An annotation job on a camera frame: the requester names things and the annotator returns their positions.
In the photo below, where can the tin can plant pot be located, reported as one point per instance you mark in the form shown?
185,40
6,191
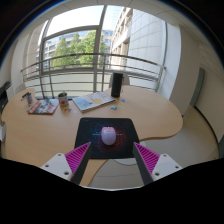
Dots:
63,100

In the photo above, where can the red and blue magazine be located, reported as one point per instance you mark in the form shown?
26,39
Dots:
43,106

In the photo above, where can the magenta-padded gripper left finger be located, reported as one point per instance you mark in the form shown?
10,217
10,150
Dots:
61,165

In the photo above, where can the black cylindrical bottle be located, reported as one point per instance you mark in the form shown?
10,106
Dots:
116,85

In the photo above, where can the small blue sticker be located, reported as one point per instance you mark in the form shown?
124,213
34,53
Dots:
123,100

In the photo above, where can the round blue sticker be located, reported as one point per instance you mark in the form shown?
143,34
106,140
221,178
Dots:
113,107

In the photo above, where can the open light blue booklet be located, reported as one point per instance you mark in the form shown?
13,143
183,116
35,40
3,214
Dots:
93,101

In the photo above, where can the yellow sticker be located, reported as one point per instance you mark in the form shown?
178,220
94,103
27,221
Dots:
121,105

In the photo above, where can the grey metal balcony railing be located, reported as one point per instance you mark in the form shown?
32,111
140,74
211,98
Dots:
83,69

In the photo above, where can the black and white printer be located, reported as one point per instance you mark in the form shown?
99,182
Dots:
3,95

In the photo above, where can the pink and lilac computer mouse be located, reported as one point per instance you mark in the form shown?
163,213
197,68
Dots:
108,136

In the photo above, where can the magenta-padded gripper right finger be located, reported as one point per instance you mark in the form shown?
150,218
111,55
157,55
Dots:
163,165

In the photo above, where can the grey window frame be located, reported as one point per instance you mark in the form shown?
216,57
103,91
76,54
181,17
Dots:
99,50

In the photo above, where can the black mouse pad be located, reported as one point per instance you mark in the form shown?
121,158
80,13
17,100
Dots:
90,133

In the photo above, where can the brownish sticker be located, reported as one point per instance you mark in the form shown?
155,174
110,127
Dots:
67,109

